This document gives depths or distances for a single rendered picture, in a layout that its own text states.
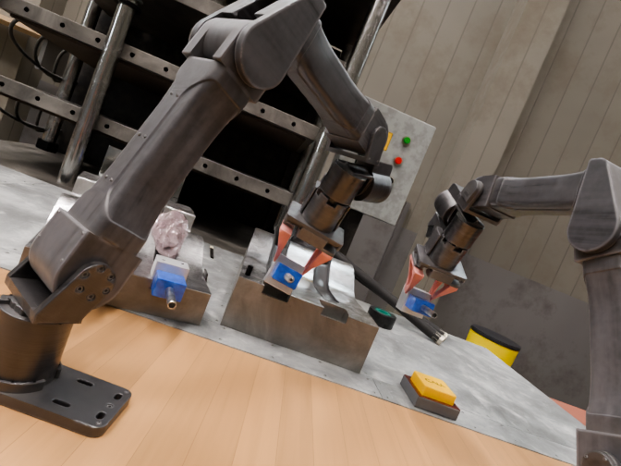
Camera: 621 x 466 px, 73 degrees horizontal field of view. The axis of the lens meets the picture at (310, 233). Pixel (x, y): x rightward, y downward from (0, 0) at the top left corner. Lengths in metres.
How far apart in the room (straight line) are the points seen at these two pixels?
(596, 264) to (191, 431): 0.49
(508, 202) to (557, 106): 3.56
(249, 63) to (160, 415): 0.36
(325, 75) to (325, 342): 0.44
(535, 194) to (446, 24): 3.42
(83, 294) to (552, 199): 0.60
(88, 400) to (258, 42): 0.37
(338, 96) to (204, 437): 0.42
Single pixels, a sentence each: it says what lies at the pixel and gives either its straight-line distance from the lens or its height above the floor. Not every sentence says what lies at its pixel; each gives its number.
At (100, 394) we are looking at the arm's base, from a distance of 0.48.
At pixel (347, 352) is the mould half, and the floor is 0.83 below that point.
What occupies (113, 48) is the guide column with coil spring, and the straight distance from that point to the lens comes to 1.60.
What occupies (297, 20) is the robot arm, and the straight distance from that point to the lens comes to 0.47.
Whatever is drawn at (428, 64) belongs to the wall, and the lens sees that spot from 3.94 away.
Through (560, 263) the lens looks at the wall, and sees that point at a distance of 4.33.
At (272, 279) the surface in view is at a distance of 0.72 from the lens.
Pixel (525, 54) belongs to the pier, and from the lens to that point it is 3.92.
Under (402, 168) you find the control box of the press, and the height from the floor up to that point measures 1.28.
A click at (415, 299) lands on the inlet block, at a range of 0.87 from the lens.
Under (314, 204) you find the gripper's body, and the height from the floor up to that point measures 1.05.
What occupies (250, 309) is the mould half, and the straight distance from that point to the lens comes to 0.73.
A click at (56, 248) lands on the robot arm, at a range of 0.43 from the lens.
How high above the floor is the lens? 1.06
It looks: 5 degrees down
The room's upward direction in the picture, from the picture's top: 22 degrees clockwise
